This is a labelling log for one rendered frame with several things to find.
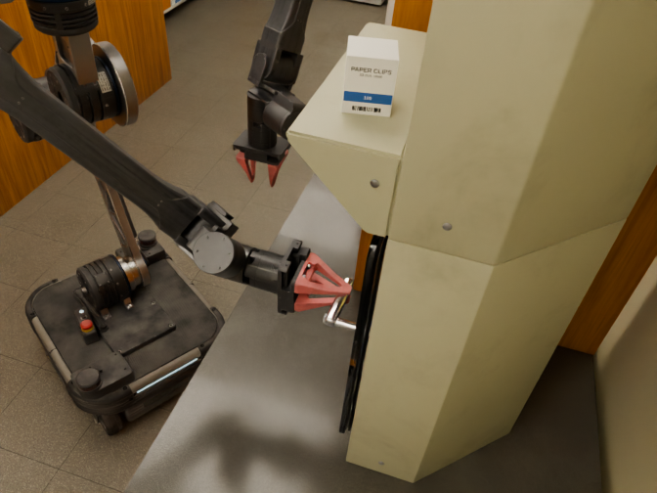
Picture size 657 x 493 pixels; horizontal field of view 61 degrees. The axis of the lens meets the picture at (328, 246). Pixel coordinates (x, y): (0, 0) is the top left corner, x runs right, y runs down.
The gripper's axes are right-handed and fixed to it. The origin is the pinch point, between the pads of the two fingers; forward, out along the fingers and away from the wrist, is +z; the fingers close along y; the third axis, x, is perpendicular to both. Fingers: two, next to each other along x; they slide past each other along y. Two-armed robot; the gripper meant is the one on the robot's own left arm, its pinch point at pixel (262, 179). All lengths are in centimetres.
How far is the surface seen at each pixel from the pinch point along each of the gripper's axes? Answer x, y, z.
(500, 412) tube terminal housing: -36, 53, 6
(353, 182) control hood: -46, 28, -36
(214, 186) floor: 131, -80, 108
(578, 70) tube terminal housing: -46, 44, -51
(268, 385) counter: -36.3, 15.6, 16.6
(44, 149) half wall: 107, -162, 92
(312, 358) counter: -28.1, 21.1, 16.5
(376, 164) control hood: -46, 30, -39
